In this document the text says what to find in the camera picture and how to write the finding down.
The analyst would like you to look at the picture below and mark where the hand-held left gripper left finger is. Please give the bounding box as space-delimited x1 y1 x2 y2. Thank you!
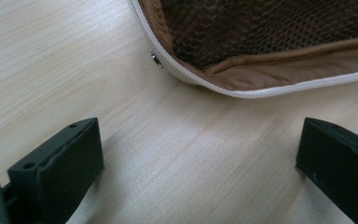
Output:
1 117 104 224

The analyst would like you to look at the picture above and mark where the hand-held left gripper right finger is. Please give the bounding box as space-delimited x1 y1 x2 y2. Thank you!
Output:
296 117 358 224

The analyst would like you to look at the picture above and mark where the white zippered pouch brown lining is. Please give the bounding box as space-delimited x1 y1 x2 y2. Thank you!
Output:
127 0 358 100

